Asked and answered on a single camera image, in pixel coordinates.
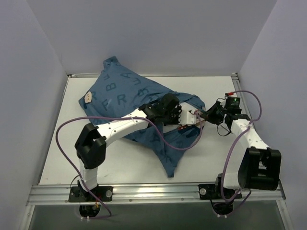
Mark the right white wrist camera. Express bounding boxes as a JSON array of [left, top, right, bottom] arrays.
[[224, 92, 242, 114]]

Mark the aluminium front rail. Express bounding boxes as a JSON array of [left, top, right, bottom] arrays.
[[26, 179, 286, 207]]

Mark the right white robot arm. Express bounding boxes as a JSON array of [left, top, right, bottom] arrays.
[[204, 93, 282, 198]]

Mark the aluminium right side rail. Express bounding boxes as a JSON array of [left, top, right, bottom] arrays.
[[231, 73, 274, 156]]

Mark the blue letter-print pillowcase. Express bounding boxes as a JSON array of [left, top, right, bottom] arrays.
[[78, 56, 207, 178]]

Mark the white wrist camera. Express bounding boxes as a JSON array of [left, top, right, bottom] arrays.
[[178, 110, 202, 126], [224, 92, 242, 114]]

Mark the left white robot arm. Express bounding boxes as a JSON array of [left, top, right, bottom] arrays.
[[74, 93, 197, 201]]

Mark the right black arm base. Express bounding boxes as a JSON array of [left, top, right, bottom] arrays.
[[198, 173, 234, 216]]

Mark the aluminium rail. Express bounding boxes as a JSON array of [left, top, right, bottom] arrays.
[[26, 179, 286, 207], [231, 73, 274, 156]]

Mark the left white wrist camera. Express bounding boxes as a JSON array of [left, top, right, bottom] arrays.
[[178, 110, 202, 126]]

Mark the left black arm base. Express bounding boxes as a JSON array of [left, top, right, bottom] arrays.
[[68, 184, 113, 218]]

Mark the white pillow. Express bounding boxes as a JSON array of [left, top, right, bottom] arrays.
[[177, 114, 205, 130]]

